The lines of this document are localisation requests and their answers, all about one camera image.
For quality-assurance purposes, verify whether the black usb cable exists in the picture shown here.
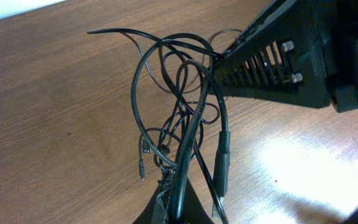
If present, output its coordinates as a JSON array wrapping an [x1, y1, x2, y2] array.
[[86, 27, 245, 224]]

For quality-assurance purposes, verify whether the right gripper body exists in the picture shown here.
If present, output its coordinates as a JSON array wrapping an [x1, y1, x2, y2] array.
[[296, 1, 358, 113]]

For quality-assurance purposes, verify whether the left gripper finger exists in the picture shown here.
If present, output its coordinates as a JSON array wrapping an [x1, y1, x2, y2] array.
[[132, 169, 214, 224]]

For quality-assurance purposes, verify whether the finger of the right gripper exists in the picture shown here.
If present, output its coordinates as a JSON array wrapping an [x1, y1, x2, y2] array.
[[215, 0, 330, 108]]

